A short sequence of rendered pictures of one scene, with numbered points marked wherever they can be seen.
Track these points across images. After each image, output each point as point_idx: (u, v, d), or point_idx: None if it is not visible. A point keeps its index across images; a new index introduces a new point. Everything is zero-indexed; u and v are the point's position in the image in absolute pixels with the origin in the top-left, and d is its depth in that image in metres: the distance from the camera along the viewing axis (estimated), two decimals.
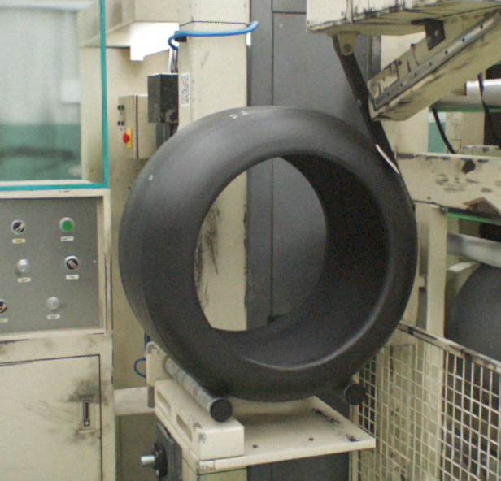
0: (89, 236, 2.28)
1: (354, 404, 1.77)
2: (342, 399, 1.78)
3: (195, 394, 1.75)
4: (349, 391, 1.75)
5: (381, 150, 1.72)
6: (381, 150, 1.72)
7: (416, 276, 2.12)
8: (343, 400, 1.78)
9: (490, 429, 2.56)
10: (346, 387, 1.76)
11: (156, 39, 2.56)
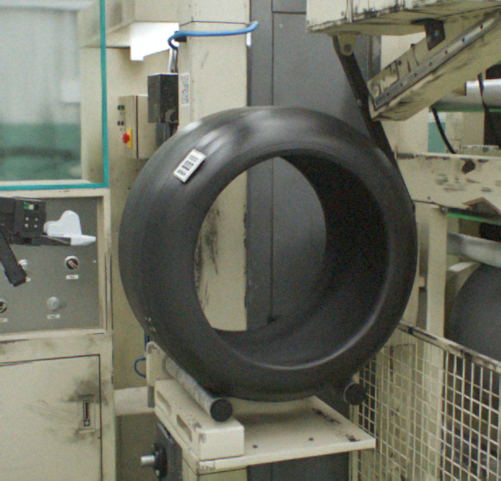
0: (89, 236, 2.28)
1: (347, 387, 1.76)
2: (350, 379, 1.78)
3: None
4: (364, 392, 1.76)
5: (179, 169, 1.59)
6: (179, 170, 1.59)
7: (416, 276, 2.12)
8: (349, 380, 1.78)
9: (490, 429, 2.56)
10: (363, 391, 1.78)
11: (156, 39, 2.56)
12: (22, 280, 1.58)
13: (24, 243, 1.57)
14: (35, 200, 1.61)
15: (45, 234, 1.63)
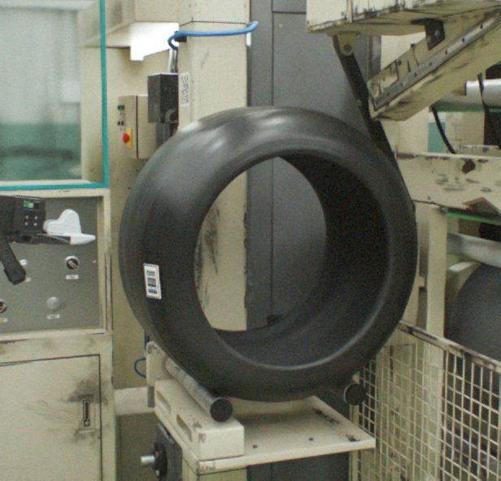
0: (89, 236, 2.28)
1: (350, 403, 1.77)
2: (340, 395, 1.78)
3: (198, 387, 1.75)
4: (351, 387, 1.75)
5: (148, 288, 1.59)
6: (149, 289, 1.59)
7: (416, 276, 2.12)
8: (341, 396, 1.78)
9: (490, 429, 2.56)
10: (349, 384, 1.76)
11: (156, 39, 2.56)
12: (21, 279, 1.58)
13: (24, 241, 1.57)
14: (35, 198, 1.61)
15: (45, 232, 1.63)
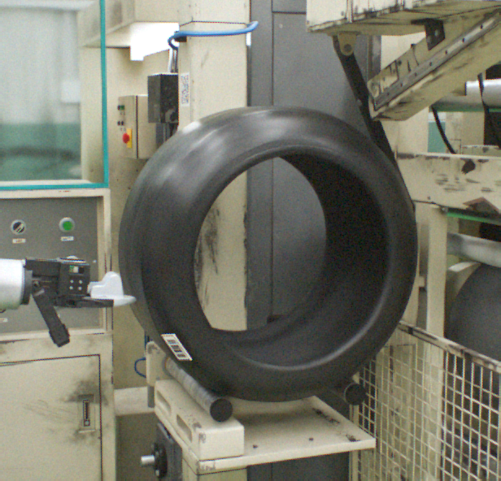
0: (89, 236, 2.28)
1: (350, 403, 1.77)
2: (340, 394, 1.78)
3: (200, 386, 1.75)
4: (352, 387, 1.75)
5: (176, 354, 1.63)
6: (177, 354, 1.62)
7: (416, 276, 2.12)
8: (341, 396, 1.78)
9: (490, 429, 2.56)
10: (350, 383, 1.76)
11: (156, 39, 2.56)
12: (66, 341, 1.62)
13: (69, 305, 1.61)
14: (79, 262, 1.65)
15: (88, 294, 1.67)
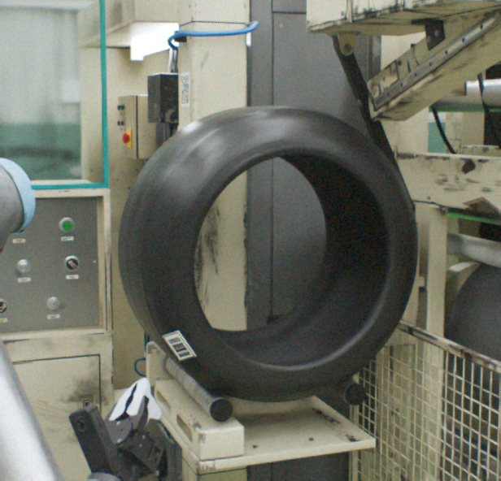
0: (89, 236, 2.28)
1: (348, 402, 1.77)
2: (340, 392, 1.78)
3: (201, 385, 1.75)
4: (353, 387, 1.75)
5: (178, 354, 1.63)
6: (180, 354, 1.63)
7: (416, 276, 2.12)
8: (340, 395, 1.78)
9: (490, 429, 2.56)
10: (350, 383, 1.76)
11: (156, 39, 2.56)
12: None
13: None
14: None
15: (134, 419, 1.45)
